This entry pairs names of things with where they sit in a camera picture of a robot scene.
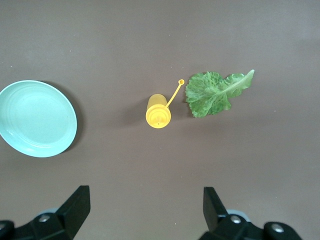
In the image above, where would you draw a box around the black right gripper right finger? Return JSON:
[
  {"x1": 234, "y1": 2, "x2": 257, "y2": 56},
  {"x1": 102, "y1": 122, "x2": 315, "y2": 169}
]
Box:
[{"x1": 199, "y1": 186, "x2": 303, "y2": 240}]

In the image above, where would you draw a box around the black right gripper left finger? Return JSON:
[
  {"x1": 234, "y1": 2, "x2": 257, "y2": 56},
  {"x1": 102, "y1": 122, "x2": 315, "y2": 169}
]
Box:
[{"x1": 0, "y1": 185, "x2": 91, "y2": 240}]

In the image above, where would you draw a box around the green lettuce leaf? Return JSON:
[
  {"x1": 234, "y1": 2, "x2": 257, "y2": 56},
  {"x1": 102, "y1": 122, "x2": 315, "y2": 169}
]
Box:
[{"x1": 184, "y1": 69, "x2": 256, "y2": 119}]

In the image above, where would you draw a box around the mint green plate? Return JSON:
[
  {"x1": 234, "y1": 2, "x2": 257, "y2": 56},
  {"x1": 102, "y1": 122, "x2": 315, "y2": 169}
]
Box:
[{"x1": 0, "y1": 79, "x2": 78, "y2": 158}]

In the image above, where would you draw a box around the yellow squeeze bottle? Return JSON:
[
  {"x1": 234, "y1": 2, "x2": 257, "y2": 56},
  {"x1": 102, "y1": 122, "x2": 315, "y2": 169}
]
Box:
[{"x1": 145, "y1": 79, "x2": 185, "y2": 129}]

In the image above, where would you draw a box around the brown table cover sheet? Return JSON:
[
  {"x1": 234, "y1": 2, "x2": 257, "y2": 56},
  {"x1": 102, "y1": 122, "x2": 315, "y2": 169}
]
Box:
[{"x1": 0, "y1": 0, "x2": 320, "y2": 240}]

